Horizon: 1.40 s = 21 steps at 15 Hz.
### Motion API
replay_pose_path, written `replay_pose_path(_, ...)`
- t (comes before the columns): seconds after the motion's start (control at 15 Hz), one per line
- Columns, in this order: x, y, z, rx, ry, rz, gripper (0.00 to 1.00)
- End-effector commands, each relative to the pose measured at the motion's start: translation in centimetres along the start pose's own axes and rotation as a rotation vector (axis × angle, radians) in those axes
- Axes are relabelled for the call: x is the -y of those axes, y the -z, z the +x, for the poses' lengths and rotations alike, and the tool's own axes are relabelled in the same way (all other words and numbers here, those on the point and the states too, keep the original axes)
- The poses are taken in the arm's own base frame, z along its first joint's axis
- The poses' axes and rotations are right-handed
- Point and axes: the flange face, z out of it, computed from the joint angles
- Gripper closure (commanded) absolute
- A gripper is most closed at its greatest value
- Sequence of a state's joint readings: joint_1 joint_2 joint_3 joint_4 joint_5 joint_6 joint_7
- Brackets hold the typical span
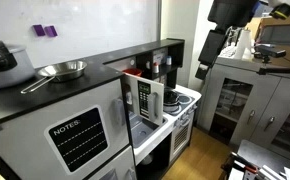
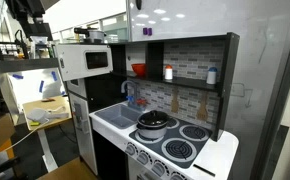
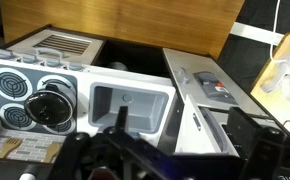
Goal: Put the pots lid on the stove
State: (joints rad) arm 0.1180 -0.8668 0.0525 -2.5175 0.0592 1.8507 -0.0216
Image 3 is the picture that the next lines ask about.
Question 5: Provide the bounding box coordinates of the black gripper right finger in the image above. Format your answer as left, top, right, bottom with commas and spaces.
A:
226, 106, 290, 180

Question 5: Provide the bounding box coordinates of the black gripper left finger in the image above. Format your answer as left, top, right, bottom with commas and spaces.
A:
46, 105, 173, 180

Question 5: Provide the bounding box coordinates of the black glossy pot lid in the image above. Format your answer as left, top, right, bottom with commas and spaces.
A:
24, 91, 73, 127

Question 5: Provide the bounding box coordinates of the grey stove knob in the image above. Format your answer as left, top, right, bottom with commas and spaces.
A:
0, 49, 17, 61
45, 58, 64, 68
68, 61, 85, 72
21, 53, 39, 64

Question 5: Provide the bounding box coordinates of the grey stove burner panel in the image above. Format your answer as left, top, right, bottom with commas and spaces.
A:
0, 63, 78, 136

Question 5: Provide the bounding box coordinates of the brick print backsplash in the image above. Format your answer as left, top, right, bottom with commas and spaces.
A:
0, 129, 67, 164

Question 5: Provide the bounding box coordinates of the light wooden board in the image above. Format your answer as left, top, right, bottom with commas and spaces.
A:
249, 31, 290, 138

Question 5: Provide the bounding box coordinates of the grey toy sink basin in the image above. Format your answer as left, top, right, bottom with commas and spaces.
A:
88, 82, 170, 136

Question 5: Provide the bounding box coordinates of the white toy kitchen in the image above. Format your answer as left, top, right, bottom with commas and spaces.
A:
0, 24, 286, 180

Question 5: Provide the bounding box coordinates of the white microwave door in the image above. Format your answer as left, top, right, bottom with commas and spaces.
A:
174, 94, 240, 158

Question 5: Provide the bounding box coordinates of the white vented oven door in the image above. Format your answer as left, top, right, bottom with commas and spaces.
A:
6, 29, 105, 66

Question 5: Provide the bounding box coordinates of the white bar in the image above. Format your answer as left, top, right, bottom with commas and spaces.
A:
229, 21, 285, 46

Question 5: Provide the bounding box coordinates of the grey oven door handle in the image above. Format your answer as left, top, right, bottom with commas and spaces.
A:
34, 46, 66, 60

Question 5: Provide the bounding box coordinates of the grey fridge door handle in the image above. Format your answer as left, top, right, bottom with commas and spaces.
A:
177, 66, 190, 85

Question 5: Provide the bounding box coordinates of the white cable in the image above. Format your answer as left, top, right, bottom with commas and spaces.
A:
269, 0, 283, 63

